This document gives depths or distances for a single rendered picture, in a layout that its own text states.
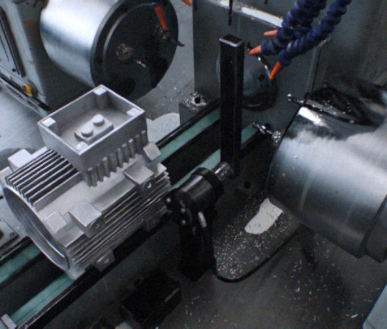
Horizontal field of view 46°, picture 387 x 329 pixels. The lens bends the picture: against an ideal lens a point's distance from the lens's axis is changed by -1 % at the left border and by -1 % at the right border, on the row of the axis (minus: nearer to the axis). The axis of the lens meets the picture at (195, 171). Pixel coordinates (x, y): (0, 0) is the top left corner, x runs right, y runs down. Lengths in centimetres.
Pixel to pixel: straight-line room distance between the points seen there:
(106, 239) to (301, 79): 45
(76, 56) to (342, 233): 61
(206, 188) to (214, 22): 38
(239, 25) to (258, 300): 52
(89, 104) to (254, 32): 35
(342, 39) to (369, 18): 7
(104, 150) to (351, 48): 52
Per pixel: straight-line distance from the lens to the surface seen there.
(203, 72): 104
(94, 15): 94
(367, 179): 64
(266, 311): 86
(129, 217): 70
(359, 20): 92
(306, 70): 86
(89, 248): 68
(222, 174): 74
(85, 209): 65
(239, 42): 62
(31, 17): 110
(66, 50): 99
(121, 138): 66
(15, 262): 83
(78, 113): 73
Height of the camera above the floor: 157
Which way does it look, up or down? 47 degrees down
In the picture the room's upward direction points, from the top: 2 degrees counter-clockwise
